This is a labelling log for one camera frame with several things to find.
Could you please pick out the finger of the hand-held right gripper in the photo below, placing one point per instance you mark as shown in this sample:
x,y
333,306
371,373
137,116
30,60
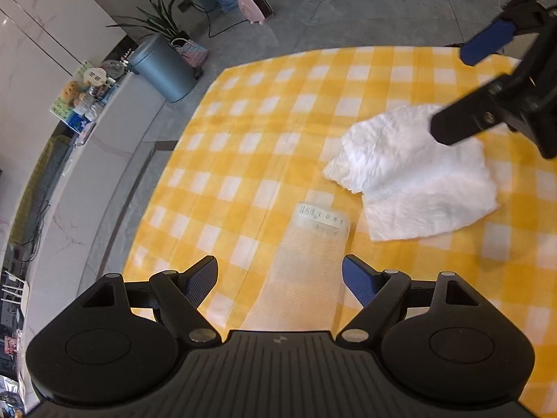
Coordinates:
x,y
485,45
470,115

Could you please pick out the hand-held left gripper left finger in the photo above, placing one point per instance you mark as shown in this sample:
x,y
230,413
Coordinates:
x,y
202,279

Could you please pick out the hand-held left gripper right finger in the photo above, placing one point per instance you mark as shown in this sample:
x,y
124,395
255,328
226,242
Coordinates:
x,y
359,281

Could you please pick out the beige gauze cloth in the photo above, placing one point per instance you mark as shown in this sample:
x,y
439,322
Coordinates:
x,y
304,270

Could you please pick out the white fluffy cloth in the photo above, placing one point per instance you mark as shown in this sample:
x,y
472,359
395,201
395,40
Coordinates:
x,y
413,183

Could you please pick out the yellow checkered tablecloth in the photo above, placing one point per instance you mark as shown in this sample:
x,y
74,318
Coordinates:
x,y
243,139

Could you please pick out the white marble counter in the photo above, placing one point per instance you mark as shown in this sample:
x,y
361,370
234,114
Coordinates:
x,y
87,183

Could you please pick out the grey-blue trash can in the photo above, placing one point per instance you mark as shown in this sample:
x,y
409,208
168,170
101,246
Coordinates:
x,y
161,69

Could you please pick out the pink woven bag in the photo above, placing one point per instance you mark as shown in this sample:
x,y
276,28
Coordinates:
x,y
193,52

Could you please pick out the brown plush toy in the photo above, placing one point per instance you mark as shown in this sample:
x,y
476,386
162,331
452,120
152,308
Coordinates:
x,y
70,92

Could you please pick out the white round plush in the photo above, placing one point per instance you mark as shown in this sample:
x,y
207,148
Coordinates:
x,y
95,76

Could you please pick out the pink space heater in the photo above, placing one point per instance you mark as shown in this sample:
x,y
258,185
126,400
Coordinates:
x,y
252,6

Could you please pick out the green potted plant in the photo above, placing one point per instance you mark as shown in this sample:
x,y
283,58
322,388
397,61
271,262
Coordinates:
x,y
163,21

